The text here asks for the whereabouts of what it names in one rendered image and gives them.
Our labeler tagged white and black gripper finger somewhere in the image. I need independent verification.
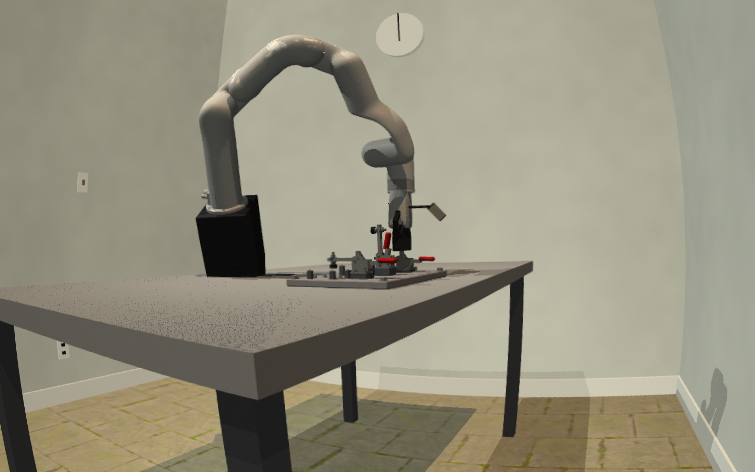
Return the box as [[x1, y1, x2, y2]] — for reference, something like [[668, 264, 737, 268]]
[[392, 210, 405, 251], [403, 228, 411, 251]]

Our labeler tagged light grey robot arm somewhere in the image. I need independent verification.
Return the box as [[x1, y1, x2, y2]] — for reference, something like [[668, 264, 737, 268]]
[[199, 35, 415, 215]]

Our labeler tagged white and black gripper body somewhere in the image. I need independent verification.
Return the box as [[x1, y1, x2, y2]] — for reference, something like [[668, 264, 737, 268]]
[[387, 189, 415, 229]]

